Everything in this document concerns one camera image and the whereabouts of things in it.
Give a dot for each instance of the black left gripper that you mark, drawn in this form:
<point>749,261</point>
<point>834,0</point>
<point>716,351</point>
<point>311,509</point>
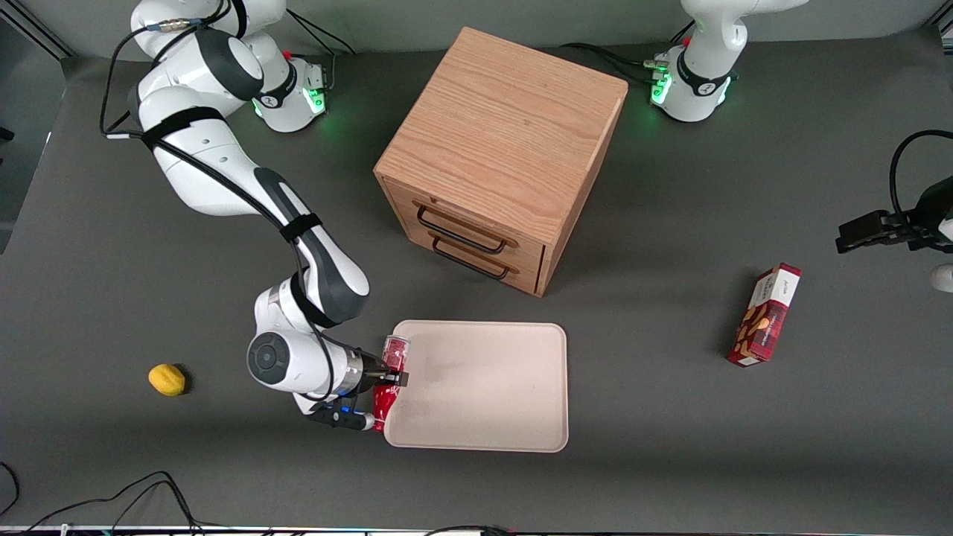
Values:
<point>930,217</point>

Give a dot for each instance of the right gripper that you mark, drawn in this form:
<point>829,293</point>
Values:
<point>370,371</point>

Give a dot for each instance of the red coke bottle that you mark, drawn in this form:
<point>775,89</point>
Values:
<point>388,406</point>

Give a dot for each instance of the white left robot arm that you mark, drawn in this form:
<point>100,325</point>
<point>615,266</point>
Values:
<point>700,82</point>

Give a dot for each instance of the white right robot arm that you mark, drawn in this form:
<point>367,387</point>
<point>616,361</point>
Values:
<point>201,156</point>

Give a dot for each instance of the white plastic tray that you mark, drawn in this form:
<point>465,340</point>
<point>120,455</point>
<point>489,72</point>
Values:
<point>491,387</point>

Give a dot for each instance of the red snack box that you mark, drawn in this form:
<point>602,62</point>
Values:
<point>767,316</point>

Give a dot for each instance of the yellow lemon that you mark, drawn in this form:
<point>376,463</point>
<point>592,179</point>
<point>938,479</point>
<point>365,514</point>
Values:
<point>167,380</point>

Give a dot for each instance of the wooden drawer cabinet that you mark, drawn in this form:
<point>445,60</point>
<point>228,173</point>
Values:
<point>499,126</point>

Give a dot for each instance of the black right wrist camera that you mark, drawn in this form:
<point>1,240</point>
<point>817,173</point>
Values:
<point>339,417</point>

